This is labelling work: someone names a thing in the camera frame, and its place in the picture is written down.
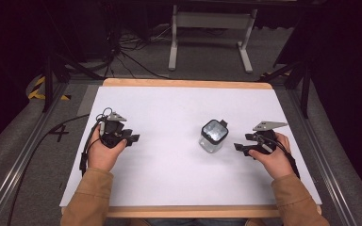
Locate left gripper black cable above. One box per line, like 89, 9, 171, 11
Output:
7, 106, 114, 226

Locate aluminium rail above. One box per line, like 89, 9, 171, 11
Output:
287, 89, 359, 226
0, 82, 69, 226

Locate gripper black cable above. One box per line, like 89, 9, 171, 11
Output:
255, 133, 301, 180
7, 106, 114, 226

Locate white metal stand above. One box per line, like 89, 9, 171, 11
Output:
168, 5, 258, 74

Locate black floor cables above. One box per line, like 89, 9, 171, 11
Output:
103, 24, 173, 80

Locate person's right hand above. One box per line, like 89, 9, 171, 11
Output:
248, 132, 294, 181

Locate white mat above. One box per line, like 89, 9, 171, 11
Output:
59, 86, 322, 208

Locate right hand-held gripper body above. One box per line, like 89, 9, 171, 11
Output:
251, 121, 288, 155

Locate person's left hand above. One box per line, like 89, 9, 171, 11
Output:
87, 124, 128, 172

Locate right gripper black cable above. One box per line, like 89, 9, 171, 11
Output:
255, 133, 301, 180

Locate yellow black hazard tape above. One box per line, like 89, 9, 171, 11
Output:
27, 75, 72, 102

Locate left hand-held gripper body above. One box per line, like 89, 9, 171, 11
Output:
99, 111, 133, 149

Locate black tripod stand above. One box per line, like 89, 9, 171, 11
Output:
41, 0, 105, 113
257, 56, 312, 120

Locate clear jar with black lid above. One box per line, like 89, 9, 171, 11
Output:
198, 119, 230, 154

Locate wooden table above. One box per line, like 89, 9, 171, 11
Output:
61, 77, 322, 219

